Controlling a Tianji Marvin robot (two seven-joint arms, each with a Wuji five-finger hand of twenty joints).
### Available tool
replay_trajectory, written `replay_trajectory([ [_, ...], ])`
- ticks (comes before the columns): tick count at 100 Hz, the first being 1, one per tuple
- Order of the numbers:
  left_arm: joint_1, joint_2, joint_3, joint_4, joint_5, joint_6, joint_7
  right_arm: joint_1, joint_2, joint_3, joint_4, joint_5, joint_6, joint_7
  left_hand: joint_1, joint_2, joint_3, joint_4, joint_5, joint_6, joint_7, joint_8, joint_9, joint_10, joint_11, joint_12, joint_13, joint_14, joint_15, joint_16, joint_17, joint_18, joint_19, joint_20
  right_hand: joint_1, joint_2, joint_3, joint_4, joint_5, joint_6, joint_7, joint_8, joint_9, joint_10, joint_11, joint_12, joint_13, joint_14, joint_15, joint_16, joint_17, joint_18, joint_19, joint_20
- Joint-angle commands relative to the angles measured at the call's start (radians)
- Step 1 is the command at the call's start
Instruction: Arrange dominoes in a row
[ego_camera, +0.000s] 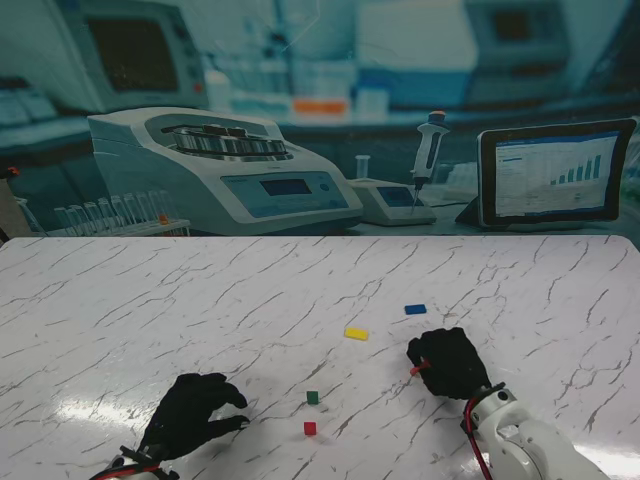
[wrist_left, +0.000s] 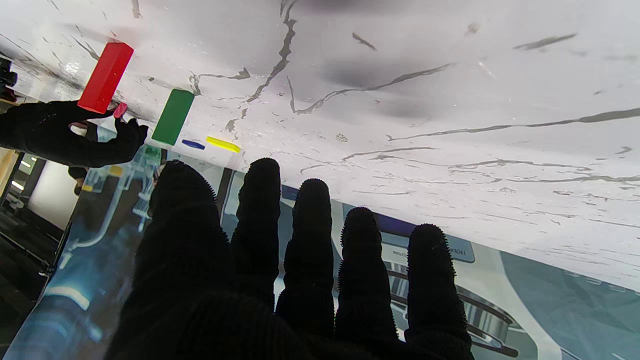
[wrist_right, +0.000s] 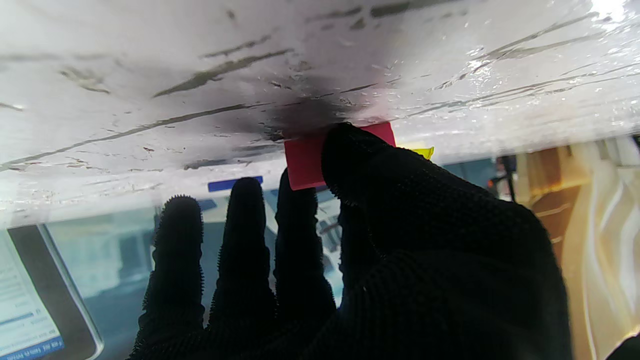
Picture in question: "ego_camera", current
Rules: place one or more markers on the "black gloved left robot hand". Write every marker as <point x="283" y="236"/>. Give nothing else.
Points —
<point x="185" y="415"/>

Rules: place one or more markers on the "green domino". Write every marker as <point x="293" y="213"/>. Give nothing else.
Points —
<point x="313" y="397"/>

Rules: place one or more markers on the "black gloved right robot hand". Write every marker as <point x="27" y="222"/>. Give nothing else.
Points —
<point x="455" y="365"/>

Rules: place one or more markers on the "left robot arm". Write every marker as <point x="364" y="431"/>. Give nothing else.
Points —
<point x="135" y="467"/>

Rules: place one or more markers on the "printed laboratory scene backdrop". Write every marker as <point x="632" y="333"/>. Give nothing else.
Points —
<point x="320" y="60"/>

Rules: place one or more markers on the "pink domino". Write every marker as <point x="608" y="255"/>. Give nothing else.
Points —
<point x="419" y="368"/>

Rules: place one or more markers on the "yellow domino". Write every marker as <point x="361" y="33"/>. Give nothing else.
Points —
<point x="356" y="334"/>

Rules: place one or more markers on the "red domino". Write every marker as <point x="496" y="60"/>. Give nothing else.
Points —
<point x="310" y="428"/>

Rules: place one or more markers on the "blue domino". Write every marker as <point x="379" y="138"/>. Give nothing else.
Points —
<point x="415" y="309"/>

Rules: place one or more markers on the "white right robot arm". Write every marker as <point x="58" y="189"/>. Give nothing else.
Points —
<point x="530" y="445"/>

